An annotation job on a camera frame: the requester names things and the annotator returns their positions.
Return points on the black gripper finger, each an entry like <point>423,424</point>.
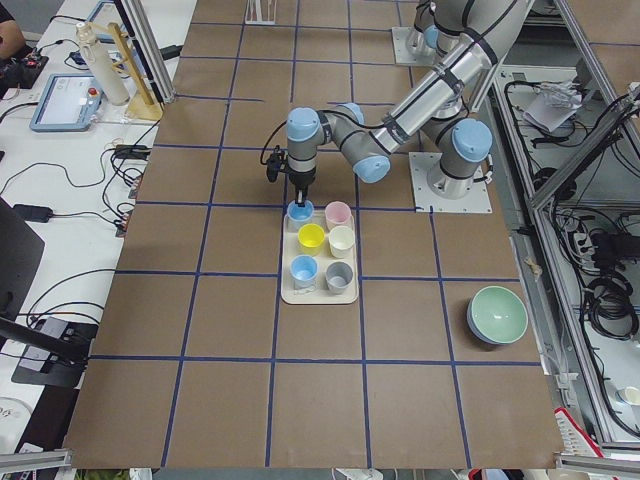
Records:
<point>300,197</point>

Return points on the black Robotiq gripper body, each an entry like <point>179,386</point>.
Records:
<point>302,179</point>

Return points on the transferred light blue cup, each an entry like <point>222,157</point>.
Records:
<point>299,215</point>

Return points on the pink plastic cup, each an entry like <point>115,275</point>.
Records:
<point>337,213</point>

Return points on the yellow plastic cup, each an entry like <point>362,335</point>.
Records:
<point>311,239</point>

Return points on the cream plastic cup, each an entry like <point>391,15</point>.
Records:
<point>341,241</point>

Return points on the light blue plastic cup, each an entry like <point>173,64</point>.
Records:
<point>304,270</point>

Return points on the grey plastic cup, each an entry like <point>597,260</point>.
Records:
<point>339,276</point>

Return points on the paper cup under table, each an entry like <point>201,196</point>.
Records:
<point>629,395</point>

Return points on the cream plastic tray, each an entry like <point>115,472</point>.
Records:
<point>319,294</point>

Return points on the wooden rack stand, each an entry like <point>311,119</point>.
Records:
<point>141,105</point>

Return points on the beige water bottle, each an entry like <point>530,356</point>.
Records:
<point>100,65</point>

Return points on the green and blue bowl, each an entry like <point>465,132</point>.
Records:
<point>497,316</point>

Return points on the blue teach pendant tablet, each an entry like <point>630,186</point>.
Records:
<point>68,104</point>

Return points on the crumpled white paper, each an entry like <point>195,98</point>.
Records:
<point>555,103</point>

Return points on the black power adapter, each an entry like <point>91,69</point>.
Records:
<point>34,213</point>

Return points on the black monitor stand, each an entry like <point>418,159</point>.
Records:
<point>56,351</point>

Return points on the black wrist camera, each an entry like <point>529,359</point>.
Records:
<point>275,165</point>

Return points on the aluminium frame post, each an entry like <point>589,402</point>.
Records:
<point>136,23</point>

